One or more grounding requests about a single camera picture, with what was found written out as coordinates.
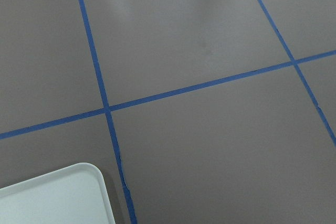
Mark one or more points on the cream plastic tray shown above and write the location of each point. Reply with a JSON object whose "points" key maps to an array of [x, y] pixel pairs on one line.
{"points": [[74, 194]]}

